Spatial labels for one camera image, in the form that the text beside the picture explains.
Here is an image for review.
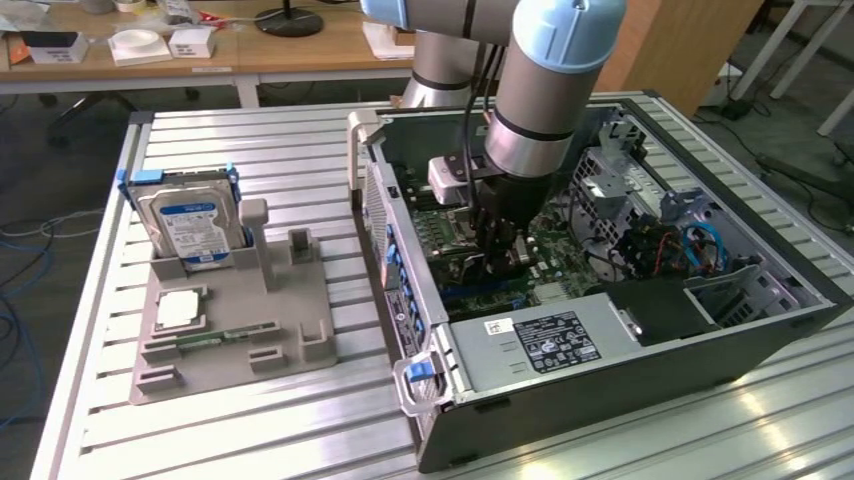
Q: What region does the metal disk bay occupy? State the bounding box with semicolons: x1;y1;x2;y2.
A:
680;263;803;327

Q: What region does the green RAM stick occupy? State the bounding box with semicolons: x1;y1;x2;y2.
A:
173;323;280;347

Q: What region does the red wire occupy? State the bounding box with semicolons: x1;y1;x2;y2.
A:
652;230;683;275

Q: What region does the white floor cable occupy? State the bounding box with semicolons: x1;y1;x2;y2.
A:
0;208;103;242

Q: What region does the silver CPU chip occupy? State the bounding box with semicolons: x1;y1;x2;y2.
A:
156;291;203;330

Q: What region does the hard disk blue label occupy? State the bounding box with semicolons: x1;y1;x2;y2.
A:
129;172;241;274

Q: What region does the white paper stack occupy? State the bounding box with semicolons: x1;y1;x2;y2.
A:
360;20;416;62

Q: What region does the black chair base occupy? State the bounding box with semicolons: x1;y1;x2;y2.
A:
37;91;203;147

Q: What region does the wooden cabinet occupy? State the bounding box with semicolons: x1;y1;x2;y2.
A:
599;0;767;117

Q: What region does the grey power supply unit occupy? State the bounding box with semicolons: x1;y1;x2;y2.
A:
436;292;643;397

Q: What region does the green motherboard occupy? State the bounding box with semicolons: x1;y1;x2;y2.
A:
399;164;606;322

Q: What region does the black plastic shroud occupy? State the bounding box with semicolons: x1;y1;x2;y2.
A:
603;278;723;350

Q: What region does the black round monitor base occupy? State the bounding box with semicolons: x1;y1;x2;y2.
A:
253;0;325;39

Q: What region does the wooden desk white frame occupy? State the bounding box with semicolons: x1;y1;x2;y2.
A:
0;0;428;110

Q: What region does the CPU socket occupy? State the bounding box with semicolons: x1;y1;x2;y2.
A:
444;205;483;247

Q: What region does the blue data wire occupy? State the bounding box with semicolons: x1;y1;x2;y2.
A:
679;221;730;275

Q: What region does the blue case latch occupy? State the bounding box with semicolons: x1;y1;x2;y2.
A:
401;361;436;385

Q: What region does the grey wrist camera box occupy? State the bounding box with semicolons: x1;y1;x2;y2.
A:
424;154;489;207

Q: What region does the metal drive cage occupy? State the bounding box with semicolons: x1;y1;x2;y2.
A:
571;118;670;222

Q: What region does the white box round recess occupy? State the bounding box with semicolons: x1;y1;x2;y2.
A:
105;28;175;68

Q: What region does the white box black lid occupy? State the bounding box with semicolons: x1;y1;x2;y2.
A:
17;29;91;66

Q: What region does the black open PC case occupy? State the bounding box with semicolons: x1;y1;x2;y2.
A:
345;92;854;474

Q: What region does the small white labelled box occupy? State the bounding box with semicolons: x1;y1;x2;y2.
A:
165;26;219;60

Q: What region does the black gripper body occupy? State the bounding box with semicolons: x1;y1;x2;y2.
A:
468;171;556;242

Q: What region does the white table frame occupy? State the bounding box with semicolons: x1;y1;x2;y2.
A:
728;0;854;137

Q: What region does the blue floor cable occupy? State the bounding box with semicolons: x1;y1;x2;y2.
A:
0;238;56;431

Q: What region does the grey printed parts rack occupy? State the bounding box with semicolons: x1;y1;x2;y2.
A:
129;197;335;407

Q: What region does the black camera cable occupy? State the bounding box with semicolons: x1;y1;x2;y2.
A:
461;42;510;236

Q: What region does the blue disk caddy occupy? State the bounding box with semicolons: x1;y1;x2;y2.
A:
116;162;260;275

